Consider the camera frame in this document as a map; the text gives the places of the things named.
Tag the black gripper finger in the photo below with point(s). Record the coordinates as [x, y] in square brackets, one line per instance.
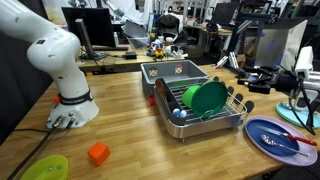
[263, 71]
[260, 86]

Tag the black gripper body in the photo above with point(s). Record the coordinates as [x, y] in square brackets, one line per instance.
[285, 82]

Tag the dark green plate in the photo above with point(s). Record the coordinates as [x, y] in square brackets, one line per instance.
[210, 98]

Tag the light blue plate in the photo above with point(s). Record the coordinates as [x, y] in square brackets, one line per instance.
[286, 115]

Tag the dark blue plate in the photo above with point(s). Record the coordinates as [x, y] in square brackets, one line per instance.
[260, 140]

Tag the lavender plate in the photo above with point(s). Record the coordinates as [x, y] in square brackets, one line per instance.
[300, 160]

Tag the silver foil board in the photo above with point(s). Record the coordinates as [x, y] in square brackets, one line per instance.
[276, 43]

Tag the silver spoon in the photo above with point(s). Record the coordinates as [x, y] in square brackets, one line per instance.
[268, 140]

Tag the grey dish rack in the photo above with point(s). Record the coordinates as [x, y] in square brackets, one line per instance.
[206, 125]

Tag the black background monitor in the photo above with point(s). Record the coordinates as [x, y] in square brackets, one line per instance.
[225, 13]

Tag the light green bowl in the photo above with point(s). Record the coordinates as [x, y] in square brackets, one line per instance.
[188, 96]

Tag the small blue ball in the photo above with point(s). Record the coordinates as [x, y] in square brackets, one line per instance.
[176, 112]

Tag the grey plastic bin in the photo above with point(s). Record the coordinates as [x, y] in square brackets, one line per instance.
[166, 71]

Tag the black power adapter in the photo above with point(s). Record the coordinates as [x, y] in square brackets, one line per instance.
[130, 55]

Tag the grey tilted storage bin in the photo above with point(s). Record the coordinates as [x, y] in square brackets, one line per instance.
[135, 33]

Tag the wooden side desk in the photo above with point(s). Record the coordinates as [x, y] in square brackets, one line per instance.
[113, 61]

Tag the black keyboard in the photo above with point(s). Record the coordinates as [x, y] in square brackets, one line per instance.
[110, 48]

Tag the black computer monitor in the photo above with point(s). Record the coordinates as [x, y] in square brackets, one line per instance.
[96, 26]

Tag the orange cube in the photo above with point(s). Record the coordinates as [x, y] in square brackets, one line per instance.
[98, 154]

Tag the yellow green bowl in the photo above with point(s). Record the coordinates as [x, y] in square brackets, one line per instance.
[46, 168]

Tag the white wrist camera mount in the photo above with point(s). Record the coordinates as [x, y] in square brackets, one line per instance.
[304, 61]

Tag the black camera stand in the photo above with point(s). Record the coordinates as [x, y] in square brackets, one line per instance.
[233, 60]

